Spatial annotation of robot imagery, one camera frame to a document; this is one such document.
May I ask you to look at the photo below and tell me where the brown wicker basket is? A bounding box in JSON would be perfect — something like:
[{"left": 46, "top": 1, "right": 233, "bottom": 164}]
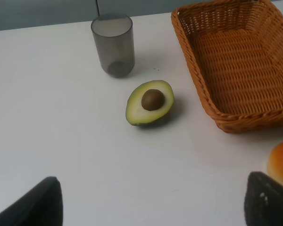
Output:
[{"left": 171, "top": 0, "right": 283, "bottom": 133}]

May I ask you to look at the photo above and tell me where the halved avocado with pit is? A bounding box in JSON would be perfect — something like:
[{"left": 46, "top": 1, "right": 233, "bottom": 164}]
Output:
[{"left": 125, "top": 80, "right": 175, "bottom": 126}]

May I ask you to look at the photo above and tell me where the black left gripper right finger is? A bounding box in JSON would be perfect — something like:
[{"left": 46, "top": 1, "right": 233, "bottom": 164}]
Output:
[{"left": 244, "top": 171, "right": 283, "bottom": 226}]

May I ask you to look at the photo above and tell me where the orange red round fruit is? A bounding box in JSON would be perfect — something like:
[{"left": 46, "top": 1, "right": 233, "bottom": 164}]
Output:
[{"left": 267, "top": 142, "right": 283, "bottom": 185}]

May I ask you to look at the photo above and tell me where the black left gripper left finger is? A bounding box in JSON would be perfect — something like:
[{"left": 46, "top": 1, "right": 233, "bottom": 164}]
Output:
[{"left": 0, "top": 177, "right": 63, "bottom": 226}]

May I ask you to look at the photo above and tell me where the grey translucent plastic cup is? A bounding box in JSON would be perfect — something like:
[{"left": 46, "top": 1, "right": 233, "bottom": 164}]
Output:
[{"left": 91, "top": 13, "right": 135, "bottom": 78}]

